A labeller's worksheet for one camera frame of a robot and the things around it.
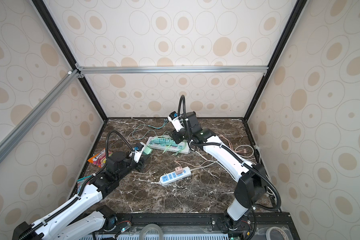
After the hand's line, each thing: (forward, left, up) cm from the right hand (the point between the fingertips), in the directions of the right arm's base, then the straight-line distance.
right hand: (172, 131), depth 80 cm
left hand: (-10, +12, -3) cm, 16 cm away
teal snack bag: (-18, +54, -22) cm, 61 cm away
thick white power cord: (-14, -33, -23) cm, 42 cm away
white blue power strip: (-15, +1, -23) cm, 28 cm away
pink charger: (-13, -3, -19) cm, 23 cm away
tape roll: (-45, -44, -24) cm, 68 cm away
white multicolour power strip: (+7, +6, -20) cm, 22 cm away
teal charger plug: (+10, +13, -21) cm, 26 cm away
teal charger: (+7, +8, -18) cm, 21 cm away
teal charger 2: (+6, +1, -19) cm, 20 cm away
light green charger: (-10, +13, -3) cm, 17 cm away
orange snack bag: (-4, +47, -21) cm, 52 cm away
